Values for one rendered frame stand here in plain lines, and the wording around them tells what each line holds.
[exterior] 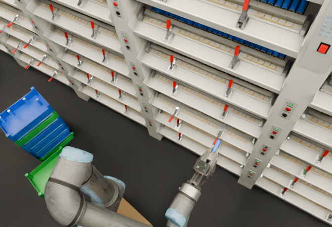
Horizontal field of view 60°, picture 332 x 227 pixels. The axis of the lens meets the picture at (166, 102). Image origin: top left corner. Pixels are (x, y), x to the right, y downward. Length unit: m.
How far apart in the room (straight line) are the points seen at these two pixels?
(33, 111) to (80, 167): 1.01
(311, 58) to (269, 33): 0.13
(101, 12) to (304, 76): 0.82
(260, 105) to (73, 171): 0.74
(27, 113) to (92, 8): 0.97
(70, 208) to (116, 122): 1.26
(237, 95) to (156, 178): 1.04
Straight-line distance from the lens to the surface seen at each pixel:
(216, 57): 1.07
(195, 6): 0.96
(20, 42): 2.51
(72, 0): 1.40
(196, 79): 1.25
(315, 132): 1.21
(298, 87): 0.99
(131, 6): 1.14
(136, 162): 2.11
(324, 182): 1.58
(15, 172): 2.41
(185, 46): 1.10
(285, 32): 0.90
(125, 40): 1.27
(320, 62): 0.88
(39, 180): 2.29
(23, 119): 2.05
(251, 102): 1.20
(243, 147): 1.55
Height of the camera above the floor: 1.96
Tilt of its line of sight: 59 degrees down
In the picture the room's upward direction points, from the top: 9 degrees counter-clockwise
